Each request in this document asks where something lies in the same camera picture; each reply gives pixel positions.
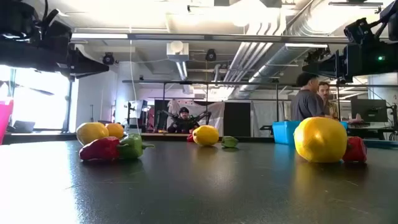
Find black panel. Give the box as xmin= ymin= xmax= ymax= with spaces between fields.
xmin=223 ymin=101 xmax=252 ymax=138

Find black computer monitor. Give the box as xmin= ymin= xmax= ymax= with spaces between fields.
xmin=351 ymin=98 xmax=389 ymax=123

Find orange fruit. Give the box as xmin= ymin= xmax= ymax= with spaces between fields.
xmin=104 ymin=123 xmax=125 ymax=139

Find pink plastic basket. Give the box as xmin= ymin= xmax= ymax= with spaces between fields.
xmin=0 ymin=98 xmax=15 ymax=146

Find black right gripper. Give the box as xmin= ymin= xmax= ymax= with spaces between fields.
xmin=302 ymin=42 xmax=398 ymax=78

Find white ceiling pipes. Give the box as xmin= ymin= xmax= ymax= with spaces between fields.
xmin=223 ymin=12 xmax=287 ymax=83

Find black window post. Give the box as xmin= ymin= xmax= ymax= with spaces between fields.
xmin=63 ymin=76 xmax=75 ymax=134

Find white ceiling unit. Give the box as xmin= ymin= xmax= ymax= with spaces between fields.
xmin=166 ymin=40 xmax=190 ymax=62

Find green bell pepper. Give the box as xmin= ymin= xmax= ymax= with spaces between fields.
xmin=116 ymin=133 xmax=155 ymax=160
xmin=221 ymin=136 xmax=239 ymax=149

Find white cloth backdrop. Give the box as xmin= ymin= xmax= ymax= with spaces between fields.
xmin=167 ymin=99 xmax=226 ymax=137

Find grey overhead frame beam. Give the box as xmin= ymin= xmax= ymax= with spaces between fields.
xmin=71 ymin=32 xmax=352 ymax=44

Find black table edge rail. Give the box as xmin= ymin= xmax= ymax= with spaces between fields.
xmin=2 ymin=132 xmax=398 ymax=149

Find white patterned curtain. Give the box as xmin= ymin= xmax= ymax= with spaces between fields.
xmin=251 ymin=101 xmax=292 ymax=130

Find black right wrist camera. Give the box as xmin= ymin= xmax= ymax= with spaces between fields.
xmin=343 ymin=17 xmax=380 ymax=44

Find blue plastic basket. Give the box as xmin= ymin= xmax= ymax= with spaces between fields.
xmin=272 ymin=120 xmax=348 ymax=146

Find black overhead camera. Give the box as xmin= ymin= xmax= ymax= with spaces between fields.
xmin=303 ymin=46 xmax=331 ymax=65

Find black background rig frame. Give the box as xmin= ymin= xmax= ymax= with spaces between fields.
xmin=121 ymin=79 xmax=398 ymax=123

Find person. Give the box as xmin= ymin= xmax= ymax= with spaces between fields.
xmin=290 ymin=72 xmax=326 ymax=122
xmin=317 ymin=81 xmax=340 ymax=121
xmin=167 ymin=106 xmax=201 ymax=134

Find grey laptop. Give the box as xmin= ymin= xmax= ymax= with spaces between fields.
xmin=11 ymin=120 xmax=36 ymax=134

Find black ceiling speaker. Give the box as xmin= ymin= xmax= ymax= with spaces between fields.
xmin=102 ymin=52 xmax=116 ymax=66
xmin=205 ymin=48 xmax=218 ymax=62

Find yellow lemon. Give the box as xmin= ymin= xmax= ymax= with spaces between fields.
xmin=192 ymin=124 xmax=220 ymax=147
xmin=76 ymin=121 xmax=110 ymax=146
xmin=293 ymin=116 xmax=348 ymax=164

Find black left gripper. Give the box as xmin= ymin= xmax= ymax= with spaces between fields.
xmin=0 ymin=39 xmax=110 ymax=79

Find silver round air duct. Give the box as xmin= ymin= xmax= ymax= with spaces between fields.
xmin=231 ymin=43 xmax=330 ymax=100

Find white tube light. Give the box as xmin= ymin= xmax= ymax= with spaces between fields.
xmin=71 ymin=32 xmax=129 ymax=40

